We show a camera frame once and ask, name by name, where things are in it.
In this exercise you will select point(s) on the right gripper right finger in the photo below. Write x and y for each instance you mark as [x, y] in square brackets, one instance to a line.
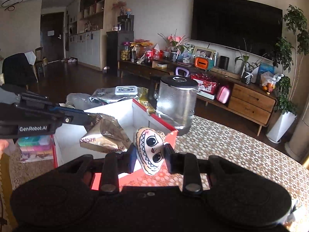
[185, 164]

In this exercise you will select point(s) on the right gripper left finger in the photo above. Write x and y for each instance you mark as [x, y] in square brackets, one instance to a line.
[115, 164]

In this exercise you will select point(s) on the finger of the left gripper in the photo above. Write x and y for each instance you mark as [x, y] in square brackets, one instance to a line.
[70, 111]
[74, 118]

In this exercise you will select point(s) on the skull face plush toy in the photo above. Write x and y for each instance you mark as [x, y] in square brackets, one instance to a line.
[149, 145]

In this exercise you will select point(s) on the sushi paper snack bag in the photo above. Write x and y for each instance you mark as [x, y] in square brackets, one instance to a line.
[105, 135]

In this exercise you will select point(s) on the person's left hand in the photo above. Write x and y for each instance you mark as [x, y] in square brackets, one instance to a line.
[3, 145]

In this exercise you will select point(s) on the colourful plastic organiser box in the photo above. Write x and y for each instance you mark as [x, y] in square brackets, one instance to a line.
[36, 148]

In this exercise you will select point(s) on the dark chair with cloth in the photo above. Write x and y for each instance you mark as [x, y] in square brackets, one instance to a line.
[17, 70]

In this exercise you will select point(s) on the red white cardboard box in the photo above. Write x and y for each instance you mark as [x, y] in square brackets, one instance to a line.
[131, 115]

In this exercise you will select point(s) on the wet wipes pack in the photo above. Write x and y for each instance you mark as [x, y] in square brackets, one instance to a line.
[126, 90]

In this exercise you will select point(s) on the glass electric kettle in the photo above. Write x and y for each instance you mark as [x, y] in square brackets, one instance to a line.
[173, 98]

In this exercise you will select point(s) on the pink small case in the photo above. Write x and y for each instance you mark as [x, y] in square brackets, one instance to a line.
[223, 94]

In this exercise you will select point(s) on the red gift package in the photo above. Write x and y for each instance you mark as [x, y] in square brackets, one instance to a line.
[206, 83]

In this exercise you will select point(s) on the black mini fridge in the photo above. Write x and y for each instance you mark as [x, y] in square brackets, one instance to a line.
[114, 45]

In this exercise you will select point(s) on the purple kettlebell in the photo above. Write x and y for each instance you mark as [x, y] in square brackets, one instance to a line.
[180, 71]

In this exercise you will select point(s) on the wooden tv sideboard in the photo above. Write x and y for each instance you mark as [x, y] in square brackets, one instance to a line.
[247, 101]

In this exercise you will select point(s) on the white tall planter pot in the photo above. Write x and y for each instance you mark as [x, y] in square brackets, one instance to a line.
[279, 126]

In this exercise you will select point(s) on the orange retro radio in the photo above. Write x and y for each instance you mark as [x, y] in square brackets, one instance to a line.
[201, 63]

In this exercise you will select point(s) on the small potted grass plant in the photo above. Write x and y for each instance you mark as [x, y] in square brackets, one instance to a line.
[247, 67]

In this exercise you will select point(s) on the black cylinder speaker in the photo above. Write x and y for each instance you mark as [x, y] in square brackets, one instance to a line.
[223, 62]

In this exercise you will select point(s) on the framed photo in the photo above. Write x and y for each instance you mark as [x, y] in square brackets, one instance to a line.
[203, 52]

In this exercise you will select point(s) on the bag of fruit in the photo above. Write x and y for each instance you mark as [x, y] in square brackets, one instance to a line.
[269, 80]

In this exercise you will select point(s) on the pink flower plant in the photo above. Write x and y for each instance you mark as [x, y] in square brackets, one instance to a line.
[176, 44]

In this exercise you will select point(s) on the tall green potted tree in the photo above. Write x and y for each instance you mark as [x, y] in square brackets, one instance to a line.
[285, 55]

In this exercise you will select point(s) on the black wall television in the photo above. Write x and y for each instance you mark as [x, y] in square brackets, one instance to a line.
[239, 24]

